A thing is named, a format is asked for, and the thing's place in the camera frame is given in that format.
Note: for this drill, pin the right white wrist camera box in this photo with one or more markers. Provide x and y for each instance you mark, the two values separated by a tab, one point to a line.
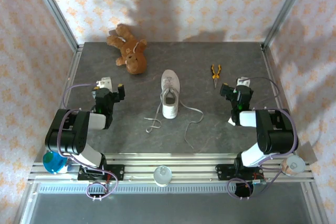
242	81

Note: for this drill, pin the blue plastic container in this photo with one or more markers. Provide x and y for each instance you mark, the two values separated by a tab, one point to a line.
53	162

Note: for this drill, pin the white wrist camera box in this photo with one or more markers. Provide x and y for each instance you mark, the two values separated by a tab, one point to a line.
242	81
105	83

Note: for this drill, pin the metal tin can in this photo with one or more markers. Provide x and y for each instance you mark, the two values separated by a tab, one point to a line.
294	165

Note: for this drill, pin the yellow black pliers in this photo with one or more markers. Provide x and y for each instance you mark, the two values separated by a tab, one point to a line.
215	75

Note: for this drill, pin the white paper tag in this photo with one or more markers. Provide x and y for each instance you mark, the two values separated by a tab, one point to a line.
230	122

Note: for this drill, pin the white sneaker with laces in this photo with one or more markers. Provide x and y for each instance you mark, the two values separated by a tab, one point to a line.
158	108

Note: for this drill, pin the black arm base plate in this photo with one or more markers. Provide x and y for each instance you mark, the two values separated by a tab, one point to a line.
118	171
223	171

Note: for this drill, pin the clear glass dome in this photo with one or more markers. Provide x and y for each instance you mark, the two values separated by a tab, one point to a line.
162	175

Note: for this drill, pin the small green circuit board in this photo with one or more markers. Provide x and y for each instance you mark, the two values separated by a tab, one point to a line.
258	182

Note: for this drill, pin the aluminium corner post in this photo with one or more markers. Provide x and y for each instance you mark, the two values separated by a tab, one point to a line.
284	11
57	11

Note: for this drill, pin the aluminium side rail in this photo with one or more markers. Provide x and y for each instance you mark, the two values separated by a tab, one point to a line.
71	77
273	72

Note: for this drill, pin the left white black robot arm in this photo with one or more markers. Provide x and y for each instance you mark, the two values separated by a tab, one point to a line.
73	132

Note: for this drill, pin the brown teddy bear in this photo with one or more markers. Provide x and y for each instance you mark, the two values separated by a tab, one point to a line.
134	64

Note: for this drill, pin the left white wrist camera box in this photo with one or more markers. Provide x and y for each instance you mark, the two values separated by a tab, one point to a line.
105	83

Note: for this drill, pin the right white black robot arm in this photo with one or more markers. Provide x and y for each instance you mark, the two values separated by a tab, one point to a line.
275	134

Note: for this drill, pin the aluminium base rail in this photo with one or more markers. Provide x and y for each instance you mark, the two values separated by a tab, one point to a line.
197	169

